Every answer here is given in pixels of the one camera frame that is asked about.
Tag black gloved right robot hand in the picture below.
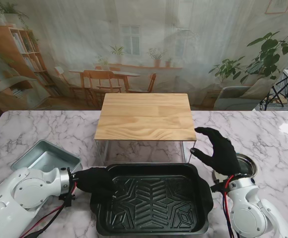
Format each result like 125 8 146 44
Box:
190 126 241 177

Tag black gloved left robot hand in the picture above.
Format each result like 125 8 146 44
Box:
72 167 117 197

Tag shiny steel bean-shaped pan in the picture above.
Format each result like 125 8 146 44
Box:
212 153 258 184

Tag silver rectangular baking tin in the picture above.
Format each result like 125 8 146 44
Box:
10 139 82 175

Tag black patterned baking tray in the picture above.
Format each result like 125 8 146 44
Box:
89 163 214 236

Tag black tripod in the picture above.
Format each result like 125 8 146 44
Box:
259 65 288 112

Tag printed room scene backdrop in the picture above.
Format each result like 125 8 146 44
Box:
0 0 288 112

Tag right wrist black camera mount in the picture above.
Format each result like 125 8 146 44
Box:
210 179 226 193

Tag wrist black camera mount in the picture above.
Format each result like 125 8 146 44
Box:
210 179 226 193
59 189 77 208

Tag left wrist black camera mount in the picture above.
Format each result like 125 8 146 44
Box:
59 189 77 208

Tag right arm red black cable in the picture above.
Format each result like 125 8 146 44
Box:
220 175 237 238

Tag arm red black cable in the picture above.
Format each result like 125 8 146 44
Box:
220 175 237 238
19 182 78 238

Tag left arm red black cable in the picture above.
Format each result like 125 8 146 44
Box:
19 182 78 238

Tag wooden shelf with metal frame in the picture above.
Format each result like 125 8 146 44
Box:
93 93 198 166

